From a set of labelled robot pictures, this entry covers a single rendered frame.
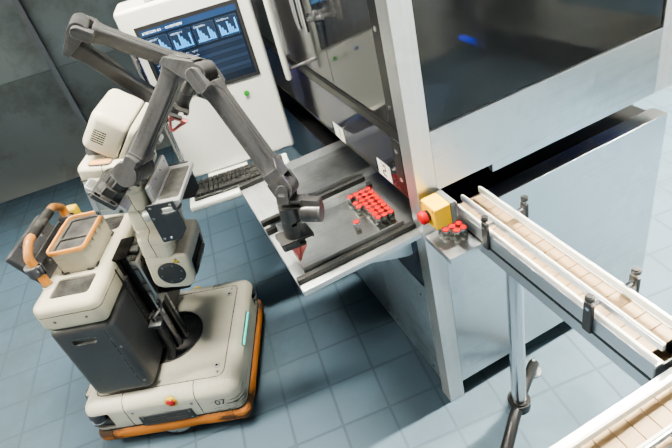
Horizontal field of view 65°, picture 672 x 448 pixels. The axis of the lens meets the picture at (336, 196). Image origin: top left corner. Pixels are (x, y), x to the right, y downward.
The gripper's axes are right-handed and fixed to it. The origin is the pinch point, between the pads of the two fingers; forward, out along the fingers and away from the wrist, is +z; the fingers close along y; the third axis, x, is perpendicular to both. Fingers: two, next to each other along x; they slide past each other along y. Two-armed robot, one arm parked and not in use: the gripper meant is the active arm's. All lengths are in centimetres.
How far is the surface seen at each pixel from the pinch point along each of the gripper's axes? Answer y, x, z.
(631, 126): 121, -14, -8
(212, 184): -10, 77, 9
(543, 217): 83, -15, 13
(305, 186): 17.9, 37.4, 0.9
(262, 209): -0.1, 35.9, 2.7
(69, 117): -73, 329, 48
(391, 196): 38.5, 9.9, -0.8
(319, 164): 28, 47, 0
